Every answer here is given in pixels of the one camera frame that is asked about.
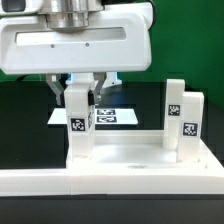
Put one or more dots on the white L-shaped fence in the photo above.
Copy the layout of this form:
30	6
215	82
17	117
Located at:
51	182

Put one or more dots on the fiducial marker sheet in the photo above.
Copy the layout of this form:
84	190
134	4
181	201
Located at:
112	116

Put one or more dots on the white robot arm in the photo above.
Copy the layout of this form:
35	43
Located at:
75	36

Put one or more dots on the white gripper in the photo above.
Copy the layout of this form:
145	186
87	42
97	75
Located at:
64	36

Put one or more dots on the white desk top tray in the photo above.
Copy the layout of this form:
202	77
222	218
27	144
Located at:
140	149

